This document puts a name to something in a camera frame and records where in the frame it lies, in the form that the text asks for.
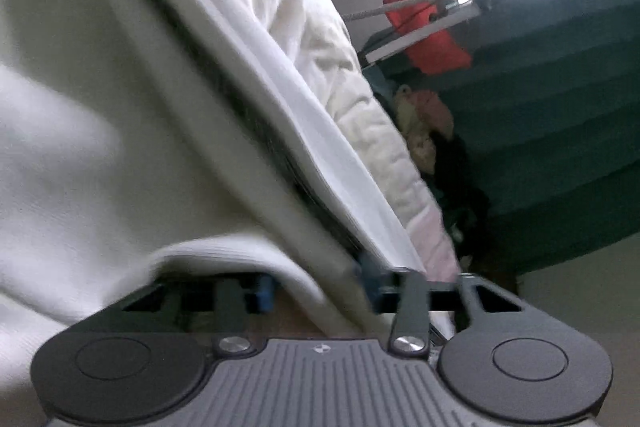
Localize teal window curtain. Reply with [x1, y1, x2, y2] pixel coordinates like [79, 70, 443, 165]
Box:
[385, 0, 640, 278]

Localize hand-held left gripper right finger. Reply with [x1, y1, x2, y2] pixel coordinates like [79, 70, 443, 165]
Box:
[357, 252, 526, 358]

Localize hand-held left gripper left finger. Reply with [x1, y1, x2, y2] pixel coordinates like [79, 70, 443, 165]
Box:
[117, 274, 273, 355]

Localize floral plush cloth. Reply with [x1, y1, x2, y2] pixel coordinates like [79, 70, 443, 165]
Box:
[400, 127, 442, 174]

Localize white sweatpants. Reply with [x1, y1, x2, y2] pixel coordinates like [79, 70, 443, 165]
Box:
[0, 0, 431, 378]

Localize pile of dark clothes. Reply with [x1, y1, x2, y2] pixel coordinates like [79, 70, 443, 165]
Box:
[430, 132, 507, 269]

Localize small pink cloth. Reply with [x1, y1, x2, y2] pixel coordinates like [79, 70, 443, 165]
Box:
[395, 87, 456, 142]

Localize garment steamer stand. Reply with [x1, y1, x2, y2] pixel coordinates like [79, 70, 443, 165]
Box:
[344, 0, 514, 64]

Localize red cloth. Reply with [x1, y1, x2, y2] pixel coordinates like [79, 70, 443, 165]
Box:
[382, 0, 473, 75]

